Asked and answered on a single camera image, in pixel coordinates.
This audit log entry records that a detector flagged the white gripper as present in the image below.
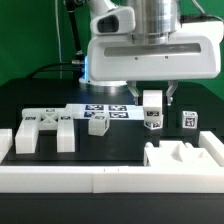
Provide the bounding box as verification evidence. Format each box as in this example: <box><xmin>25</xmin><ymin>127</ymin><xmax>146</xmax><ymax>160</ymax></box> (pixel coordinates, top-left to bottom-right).
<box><xmin>88</xmin><ymin>21</ymin><xmax>224</xmax><ymax>106</ymax></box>

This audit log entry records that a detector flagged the white chair seat part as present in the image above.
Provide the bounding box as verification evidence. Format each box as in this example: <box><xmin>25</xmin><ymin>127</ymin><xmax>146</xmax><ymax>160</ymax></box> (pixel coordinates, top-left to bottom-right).
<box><xmin>143</xmin><ymin>140</ymin><xmax>218</xmax><ymax>168</ymax></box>

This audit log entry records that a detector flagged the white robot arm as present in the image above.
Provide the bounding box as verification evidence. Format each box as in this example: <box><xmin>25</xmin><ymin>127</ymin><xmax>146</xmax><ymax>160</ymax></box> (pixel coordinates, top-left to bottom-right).
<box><xmin>64</xmin><ymin>0</ymin><xmax>224</xmax><ymax>102</ymax></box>

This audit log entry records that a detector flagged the white tagged cube near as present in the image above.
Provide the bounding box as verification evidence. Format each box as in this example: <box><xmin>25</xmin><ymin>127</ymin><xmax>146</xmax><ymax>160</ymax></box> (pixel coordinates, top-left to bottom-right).
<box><xmin>144</xmin><ymin>121</ymin><xmax>163</xmax><ymax>130</ymax></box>

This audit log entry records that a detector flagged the white tagged cube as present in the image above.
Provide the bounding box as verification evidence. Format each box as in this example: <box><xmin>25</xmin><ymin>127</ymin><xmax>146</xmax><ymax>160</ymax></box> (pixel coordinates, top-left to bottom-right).
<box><xmin>144</xmin><ymin>121</ymin><xmax>163</xmax><ymax>130</ymax></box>
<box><xmin>182</xmin><ymin>111</ymin><xmax>198</xmax><ymax>129</ymax></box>

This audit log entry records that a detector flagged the white tagged cube far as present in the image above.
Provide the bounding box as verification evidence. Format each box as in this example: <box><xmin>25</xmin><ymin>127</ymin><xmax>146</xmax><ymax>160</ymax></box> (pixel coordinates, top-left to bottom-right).
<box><xmin>182</xmin><ymin>111</ymin><xmax>198</xmax><ymax>129</ymax></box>

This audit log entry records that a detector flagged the white tag plate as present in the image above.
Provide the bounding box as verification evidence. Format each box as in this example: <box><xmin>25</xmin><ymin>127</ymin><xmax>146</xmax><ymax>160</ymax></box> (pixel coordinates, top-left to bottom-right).
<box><xmin>66</xmin><ymin>104</ymin><xmax>144</xmax><ymax>120</ymax></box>

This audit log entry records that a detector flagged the white left fence block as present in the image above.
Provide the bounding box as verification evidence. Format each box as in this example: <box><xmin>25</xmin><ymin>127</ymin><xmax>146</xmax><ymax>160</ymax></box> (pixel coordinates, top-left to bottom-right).
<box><xmin>0</xmin><ymin>129</ymin><xmax>13</xmax><ymax>163</ymax></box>

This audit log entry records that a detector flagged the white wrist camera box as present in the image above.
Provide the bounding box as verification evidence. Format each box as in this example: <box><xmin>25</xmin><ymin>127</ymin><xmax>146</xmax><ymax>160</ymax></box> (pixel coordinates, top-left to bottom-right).
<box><xmin>90</xmin><ymin>6</ymin><xmax>136</xmax><ymax>36</ymax></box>

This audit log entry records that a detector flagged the black cable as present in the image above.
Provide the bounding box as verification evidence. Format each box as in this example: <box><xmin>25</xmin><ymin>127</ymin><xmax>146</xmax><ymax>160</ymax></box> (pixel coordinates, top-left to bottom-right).
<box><xmin>25</xmin><ymin>0</ymin><xmax>86</xmax><ymax>80</ymax></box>

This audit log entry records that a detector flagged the white right fence rail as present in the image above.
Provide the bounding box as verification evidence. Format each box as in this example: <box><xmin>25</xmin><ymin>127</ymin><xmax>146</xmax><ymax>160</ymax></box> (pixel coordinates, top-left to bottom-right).
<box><xmin>198</xmin><ymin>131</ymin><xmax>224</xmax><ymax>167</ymax></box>

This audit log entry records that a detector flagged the white fence rail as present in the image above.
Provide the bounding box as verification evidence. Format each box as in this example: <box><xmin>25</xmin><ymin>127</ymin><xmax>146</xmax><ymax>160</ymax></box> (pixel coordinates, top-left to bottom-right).
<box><xmin>0</xmin><ymin>166</ymin><xmax>224</xmax><ymax>193</ymax></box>
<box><xmin>198</xmin><ymin>131</ymin><xmax>224</xmax><ymax>167</ymax></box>

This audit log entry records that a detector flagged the white thin cable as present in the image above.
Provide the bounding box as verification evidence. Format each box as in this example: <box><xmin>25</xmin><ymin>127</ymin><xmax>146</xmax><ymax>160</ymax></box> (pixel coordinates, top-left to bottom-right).
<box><xmin>54</xmin><ymin>0</ymin><xmax>64</xmax><ymax>80</ymax></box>

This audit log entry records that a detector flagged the white chair back frame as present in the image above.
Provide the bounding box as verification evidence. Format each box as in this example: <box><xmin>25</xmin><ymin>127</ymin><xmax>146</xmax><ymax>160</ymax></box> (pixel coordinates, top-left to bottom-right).
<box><xmin>15</xmin><ymin>108</ymin><xmax>75</xmax><ymax>154</ymax></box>

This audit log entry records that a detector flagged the white front fence rail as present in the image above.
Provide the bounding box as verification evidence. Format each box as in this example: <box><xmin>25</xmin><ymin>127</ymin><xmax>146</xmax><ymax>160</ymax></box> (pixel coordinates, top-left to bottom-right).
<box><xmin>0</xmin><ymin>166</ymin><xmax>224</xmax><ymax>193</ymax></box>

